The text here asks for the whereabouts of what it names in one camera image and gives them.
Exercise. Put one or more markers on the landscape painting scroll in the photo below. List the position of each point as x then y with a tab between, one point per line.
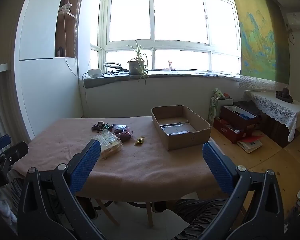
265	53

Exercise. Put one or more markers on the white power adapter box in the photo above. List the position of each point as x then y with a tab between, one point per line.
94	73

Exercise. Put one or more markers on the dark red shoe box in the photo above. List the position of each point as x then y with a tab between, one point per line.
235	123

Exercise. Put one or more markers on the white air conditioner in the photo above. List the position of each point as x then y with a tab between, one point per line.
294	20

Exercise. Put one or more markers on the green paper bag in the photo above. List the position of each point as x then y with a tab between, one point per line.
217	101

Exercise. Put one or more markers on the small figurine on sill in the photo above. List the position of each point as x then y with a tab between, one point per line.
170	65

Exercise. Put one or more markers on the brown cardboard box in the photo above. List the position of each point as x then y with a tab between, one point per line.
180	127

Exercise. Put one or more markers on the red clear bag brown pastry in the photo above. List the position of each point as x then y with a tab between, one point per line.
123	132

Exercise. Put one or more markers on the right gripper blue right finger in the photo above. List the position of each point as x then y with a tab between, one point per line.
221	166

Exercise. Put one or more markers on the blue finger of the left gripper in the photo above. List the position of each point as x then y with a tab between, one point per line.
4	141

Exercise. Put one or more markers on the dark brown snack packet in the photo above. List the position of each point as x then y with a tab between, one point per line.
98	127

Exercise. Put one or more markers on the white lace tablecloth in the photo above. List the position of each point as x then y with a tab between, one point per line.
285	113

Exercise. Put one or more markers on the red booklet on floor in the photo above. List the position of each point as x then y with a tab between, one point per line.
249	144

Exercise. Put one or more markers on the dark teapot ornament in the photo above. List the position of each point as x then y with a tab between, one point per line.
284	95

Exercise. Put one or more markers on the pink tablecloth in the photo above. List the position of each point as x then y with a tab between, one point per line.
146	173

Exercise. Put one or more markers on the yellow candy packet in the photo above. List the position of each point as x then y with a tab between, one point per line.
139	141

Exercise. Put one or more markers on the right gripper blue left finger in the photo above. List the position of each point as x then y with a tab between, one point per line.
81	165

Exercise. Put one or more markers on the potted spider plant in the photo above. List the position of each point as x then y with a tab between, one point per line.
139	64

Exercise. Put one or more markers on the packaged sliced bread loaf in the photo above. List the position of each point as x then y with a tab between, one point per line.
110	144

